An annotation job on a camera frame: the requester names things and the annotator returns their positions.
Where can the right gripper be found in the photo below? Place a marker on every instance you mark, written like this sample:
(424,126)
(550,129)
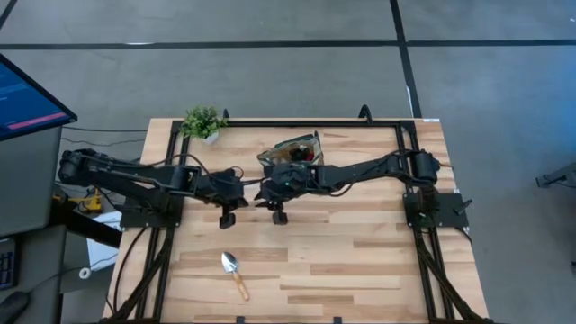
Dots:
(290,182)

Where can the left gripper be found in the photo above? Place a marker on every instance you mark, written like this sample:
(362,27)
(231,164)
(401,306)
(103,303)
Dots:
(220,189)

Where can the cream green gardening bag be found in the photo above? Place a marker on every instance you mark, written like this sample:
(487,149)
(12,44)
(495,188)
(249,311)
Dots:
(281,150)

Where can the red black garden glove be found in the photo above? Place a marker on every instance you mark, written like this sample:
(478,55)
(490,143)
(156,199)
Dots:
(309,157)

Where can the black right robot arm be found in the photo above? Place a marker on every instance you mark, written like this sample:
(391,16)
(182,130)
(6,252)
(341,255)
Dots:
(360,171)

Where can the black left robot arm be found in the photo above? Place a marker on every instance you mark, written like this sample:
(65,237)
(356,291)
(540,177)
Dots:
(180,177)

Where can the green plant white pot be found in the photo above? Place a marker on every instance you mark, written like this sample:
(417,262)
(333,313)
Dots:
(200,121)

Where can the white paper sheet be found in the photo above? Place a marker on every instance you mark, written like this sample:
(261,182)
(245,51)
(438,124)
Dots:
(101,252)

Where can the yellow plastic object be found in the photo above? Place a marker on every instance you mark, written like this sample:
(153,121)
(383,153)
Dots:
(92,203)

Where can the white tape roll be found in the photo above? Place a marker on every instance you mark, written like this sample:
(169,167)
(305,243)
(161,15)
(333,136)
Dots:
(85,273)

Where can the computer monitor blue screen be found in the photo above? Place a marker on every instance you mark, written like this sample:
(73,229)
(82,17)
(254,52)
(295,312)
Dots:
(27,99)

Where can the black keyboard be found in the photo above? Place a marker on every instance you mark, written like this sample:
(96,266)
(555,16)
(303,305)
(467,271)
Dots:
(6,265)

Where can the black computer mouse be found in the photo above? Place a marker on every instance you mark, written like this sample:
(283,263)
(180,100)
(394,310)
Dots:
(11,306)

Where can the grey metal stand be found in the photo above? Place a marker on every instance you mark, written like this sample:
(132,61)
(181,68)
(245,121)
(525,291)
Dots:
(560,175)

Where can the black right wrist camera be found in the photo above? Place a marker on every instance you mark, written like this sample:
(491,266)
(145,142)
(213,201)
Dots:
(280,218)

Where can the black aluminium table frame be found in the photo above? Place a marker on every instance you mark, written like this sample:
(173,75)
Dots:
(270,123)

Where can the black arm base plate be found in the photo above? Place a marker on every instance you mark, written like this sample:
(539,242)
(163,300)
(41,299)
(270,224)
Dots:
(450,220)
(135,220)

